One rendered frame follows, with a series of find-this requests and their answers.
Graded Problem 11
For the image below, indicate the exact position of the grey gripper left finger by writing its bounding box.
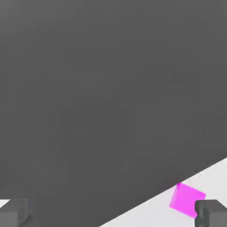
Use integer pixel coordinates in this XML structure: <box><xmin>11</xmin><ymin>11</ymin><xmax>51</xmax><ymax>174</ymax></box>
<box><xmin>0</xmin><ymin>198</ymin><xmax>34</xmax><ymax>227</ymax></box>

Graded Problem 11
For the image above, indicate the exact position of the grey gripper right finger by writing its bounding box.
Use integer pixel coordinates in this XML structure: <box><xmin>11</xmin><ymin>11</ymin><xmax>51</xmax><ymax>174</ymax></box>
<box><xmin>194</xmin><ymin>199</ymin><xmax>227</xmax><ymax>227</ymax></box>

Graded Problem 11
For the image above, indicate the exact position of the small magenta cube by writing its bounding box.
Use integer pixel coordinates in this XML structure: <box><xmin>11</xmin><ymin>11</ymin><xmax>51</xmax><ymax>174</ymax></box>
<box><xmin>169</xmin><ymin>182</ymin><xmax>207</xmax><ymax>219</ymax></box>

